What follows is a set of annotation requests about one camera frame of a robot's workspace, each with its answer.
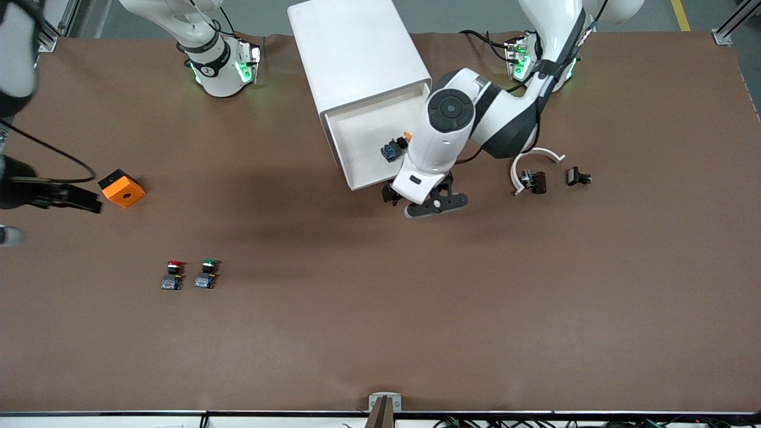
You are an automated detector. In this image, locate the white table edge rail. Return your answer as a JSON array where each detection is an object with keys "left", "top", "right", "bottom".
[{"left": 0, "top": 409, "right": 761, "bottom": 428}]

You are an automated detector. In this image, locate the white topmost cabinet drawer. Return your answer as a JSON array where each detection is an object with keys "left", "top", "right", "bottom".
[{"left": 325, "top": 83, "right": 431, "bottom": 191}]

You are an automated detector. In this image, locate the black metal part by ring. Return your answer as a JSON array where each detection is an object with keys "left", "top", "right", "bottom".
[{"left": 520, "top": 170, "right": 548, "bottom": 194}]

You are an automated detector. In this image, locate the red push button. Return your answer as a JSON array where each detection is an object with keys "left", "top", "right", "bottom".
[{"left": 161, "top": 260, "right": 185, "bottom": 291}]

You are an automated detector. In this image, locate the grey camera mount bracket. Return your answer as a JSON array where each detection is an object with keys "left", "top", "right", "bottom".
[{"left": 364, "top": 392, "right": 402, "bottom": 428}]

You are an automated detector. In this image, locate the silver base connector plate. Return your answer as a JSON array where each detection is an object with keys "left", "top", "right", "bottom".
[
  {"left": 505, "top": 36, "right": 534, "bottom": 81},
  {"left": 237, "top": 37, "right": 263, "bottom": 85}
]

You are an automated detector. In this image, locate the white curved plastic ring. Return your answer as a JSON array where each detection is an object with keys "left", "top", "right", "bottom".
[{"left": 511, "top": 147, "right": 566, "bottom": 196}]

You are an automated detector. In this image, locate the aluminium frame post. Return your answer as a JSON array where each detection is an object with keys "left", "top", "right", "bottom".
[
  {"left": 33, "top": 0, "right": 81, "bottom": 55},
  {"left": 712, "top": 0, "right": 761, "bottom": 47}
]

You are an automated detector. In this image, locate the yellow push button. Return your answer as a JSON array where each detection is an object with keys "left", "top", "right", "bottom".
[{"left": 381, "top": 131, "right": 413, "bottom": 163}]

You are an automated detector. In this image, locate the green push button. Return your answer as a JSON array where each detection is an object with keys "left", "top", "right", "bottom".
[{"left": 194, "top": 259, "right": 219, "bottom": 290}]

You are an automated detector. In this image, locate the orange box with hole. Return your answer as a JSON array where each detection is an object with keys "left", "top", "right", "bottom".
[{"left": 98, "top": 169, "right": 146, "bottom": 209}]

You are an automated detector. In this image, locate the brown paper table cover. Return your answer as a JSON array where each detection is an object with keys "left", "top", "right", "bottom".
[{"left": 0, "top": 31, "right": 761, "bottom": 414}]

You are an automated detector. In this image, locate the black base cable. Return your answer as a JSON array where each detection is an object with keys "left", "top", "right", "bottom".
[{"left": 459, "top": 29, "right": 513, "bottom": 63}]

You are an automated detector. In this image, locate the white drawer cabinet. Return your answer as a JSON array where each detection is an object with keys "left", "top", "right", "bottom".
[{"left": 288, "top": 0, "right": 433, "bottom": 170}]

